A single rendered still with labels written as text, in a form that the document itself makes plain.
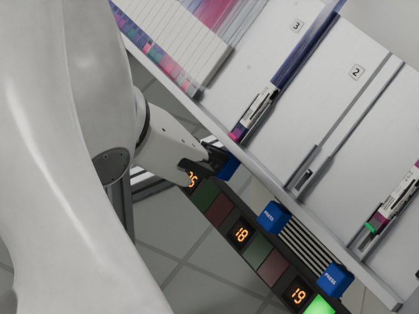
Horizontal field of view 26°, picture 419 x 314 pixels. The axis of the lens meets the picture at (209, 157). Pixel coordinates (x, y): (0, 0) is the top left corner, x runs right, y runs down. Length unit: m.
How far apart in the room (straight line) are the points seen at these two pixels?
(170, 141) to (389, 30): 0.62
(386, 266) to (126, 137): 0.31
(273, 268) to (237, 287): 0.84
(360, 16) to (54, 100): 1.12
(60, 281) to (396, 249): 0.61
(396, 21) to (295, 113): 0.49
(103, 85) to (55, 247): 0.41
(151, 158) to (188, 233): 1.03
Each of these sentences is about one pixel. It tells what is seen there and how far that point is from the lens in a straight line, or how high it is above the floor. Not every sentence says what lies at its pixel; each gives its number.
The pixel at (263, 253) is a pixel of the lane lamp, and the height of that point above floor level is 0.66.
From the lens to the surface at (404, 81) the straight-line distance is 1.00.
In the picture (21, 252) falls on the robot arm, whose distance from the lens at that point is 0.41.
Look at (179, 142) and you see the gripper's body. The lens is 0.96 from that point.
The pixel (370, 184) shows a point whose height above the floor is 0.77.
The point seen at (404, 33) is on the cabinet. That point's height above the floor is 0.62.
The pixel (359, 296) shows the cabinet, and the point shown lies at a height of 0.19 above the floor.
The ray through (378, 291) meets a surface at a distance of 0.93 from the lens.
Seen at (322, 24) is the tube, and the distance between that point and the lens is 1.06.
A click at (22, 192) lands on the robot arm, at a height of 1.16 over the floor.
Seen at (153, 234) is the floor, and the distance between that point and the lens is 1.97.
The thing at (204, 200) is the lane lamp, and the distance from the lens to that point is 1.11.
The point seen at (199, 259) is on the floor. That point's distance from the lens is 1.92.
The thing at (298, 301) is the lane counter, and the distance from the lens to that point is 1.01.
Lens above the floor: 1.43
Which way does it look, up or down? 42 degrees down
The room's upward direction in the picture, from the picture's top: straight up
